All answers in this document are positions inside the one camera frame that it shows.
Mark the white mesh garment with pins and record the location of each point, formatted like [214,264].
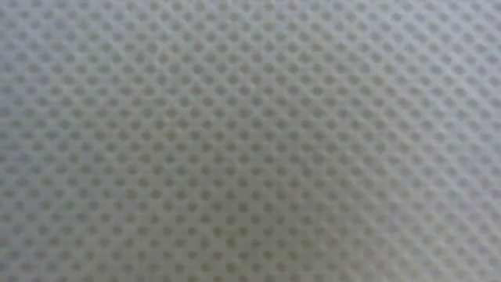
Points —
[250,141]

